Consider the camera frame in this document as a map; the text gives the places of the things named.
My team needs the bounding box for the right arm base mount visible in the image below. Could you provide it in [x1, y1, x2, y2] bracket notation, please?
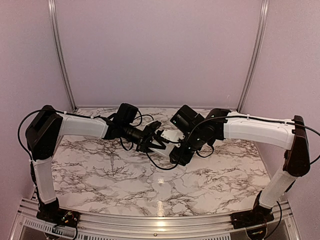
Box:
[230, 210, 275, 229]

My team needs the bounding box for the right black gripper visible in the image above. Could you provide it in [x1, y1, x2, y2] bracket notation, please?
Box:
[169, 129, 206, 166]

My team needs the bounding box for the aluminium frame post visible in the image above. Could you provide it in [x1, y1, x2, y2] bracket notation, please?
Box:
[48, 0, 77, 112]
[236, 0, 270, 112]

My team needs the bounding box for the front aluminium rail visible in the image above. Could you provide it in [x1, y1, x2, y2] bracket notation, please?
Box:
[9, 198, 301, 240]

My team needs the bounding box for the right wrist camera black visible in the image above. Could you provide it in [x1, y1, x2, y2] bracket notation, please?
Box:
[170, 104, 205, 134]

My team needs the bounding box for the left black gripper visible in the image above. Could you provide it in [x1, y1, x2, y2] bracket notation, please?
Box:
[122, 122, 167, 153]

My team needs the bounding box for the right aluminium frame post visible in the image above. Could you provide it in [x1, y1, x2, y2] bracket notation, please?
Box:
[236, 0, 270, 112]

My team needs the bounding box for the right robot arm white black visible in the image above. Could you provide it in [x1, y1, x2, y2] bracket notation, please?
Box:
[169, 105, 311, 224]

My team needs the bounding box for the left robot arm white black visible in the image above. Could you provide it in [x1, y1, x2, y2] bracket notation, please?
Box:
[25, 103, 166, 223]

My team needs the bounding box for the white remote control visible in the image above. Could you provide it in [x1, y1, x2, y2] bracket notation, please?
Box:
[151, 129, 185, 158]

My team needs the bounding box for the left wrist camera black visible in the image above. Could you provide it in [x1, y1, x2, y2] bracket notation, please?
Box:
[116, 103, 139, 124]

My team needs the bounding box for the left aluminium frame post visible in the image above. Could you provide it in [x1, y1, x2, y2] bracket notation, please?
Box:
[48, 0, 77, 112]

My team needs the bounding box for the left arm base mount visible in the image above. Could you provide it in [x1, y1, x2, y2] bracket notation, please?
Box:
[36, 208, 80, 228]

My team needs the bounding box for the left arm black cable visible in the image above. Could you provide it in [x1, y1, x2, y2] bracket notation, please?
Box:
[17, 109, 151, 201]

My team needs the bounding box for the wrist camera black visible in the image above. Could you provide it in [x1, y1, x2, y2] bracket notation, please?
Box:
[170, 104, 205, 134]
[116, 103, 139, 124]

